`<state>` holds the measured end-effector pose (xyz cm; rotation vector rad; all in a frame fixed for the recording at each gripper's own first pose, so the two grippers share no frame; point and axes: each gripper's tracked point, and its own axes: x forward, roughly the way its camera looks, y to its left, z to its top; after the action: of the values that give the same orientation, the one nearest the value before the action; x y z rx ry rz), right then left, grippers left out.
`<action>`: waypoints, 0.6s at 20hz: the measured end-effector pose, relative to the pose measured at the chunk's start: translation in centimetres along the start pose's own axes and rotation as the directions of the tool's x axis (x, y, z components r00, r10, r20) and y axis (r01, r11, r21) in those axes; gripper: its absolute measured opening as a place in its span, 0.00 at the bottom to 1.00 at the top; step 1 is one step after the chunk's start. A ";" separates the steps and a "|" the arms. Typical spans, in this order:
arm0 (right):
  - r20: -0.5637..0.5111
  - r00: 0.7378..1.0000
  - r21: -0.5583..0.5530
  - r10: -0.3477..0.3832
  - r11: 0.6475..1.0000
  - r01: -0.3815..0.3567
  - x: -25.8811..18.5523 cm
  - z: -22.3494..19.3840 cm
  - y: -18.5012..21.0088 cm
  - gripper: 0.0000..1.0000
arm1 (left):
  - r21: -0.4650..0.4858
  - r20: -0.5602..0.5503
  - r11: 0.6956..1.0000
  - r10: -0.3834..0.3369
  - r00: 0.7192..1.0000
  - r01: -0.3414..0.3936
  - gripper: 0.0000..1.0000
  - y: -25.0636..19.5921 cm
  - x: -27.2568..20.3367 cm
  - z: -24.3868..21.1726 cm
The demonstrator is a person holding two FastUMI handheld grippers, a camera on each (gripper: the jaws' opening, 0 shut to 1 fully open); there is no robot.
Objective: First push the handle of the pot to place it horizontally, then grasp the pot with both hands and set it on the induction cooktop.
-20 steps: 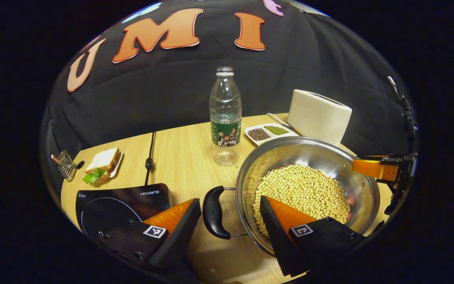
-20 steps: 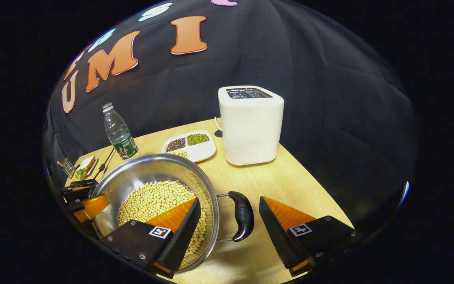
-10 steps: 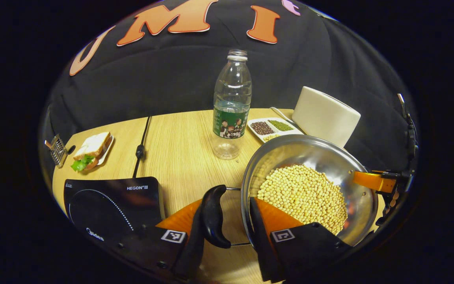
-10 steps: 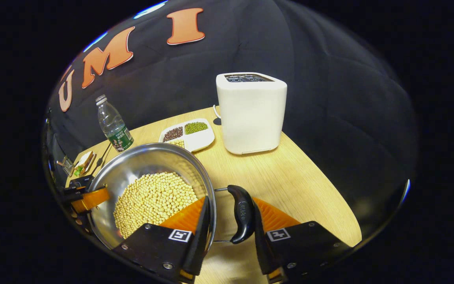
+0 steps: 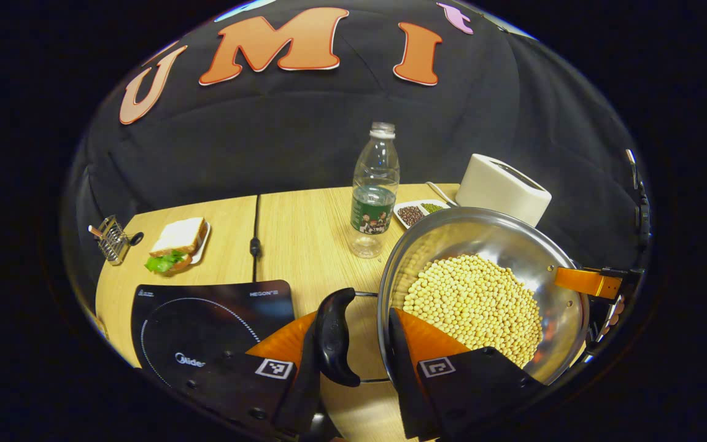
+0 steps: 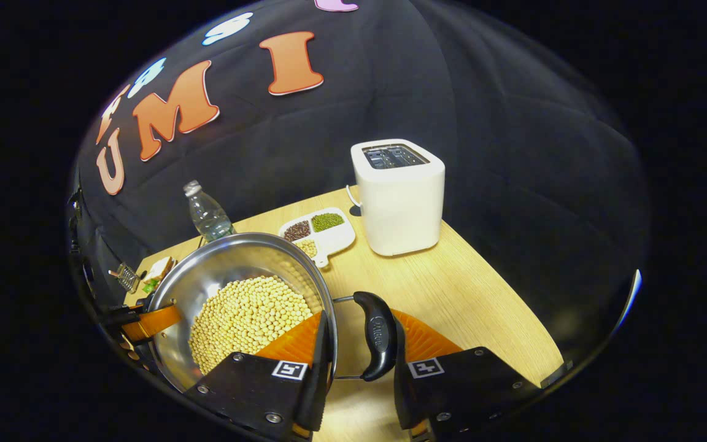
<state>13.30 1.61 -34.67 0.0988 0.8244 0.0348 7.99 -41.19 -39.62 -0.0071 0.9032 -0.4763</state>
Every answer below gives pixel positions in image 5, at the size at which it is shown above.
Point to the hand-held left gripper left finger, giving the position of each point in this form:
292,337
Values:
304,393

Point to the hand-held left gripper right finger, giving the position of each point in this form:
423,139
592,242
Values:
402,380

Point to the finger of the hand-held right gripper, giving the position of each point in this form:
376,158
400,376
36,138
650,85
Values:
587,282

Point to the heap of yellow soybeans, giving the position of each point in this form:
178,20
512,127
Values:
470,301

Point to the black induction cooktop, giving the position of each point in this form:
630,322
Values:
206,319

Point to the white toaster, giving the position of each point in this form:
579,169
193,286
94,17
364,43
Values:
494,184

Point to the divided dish of beans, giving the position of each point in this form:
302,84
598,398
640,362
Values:
412,215

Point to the clear plastic water bottle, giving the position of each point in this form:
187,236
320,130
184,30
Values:
373,209

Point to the small white plate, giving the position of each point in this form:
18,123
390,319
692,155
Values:
202,245

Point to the sandwich with lettuce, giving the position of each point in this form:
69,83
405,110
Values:
175,236

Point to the black backdrop cloth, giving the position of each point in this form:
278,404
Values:
267,135

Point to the black camera stand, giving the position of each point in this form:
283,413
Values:
641,209

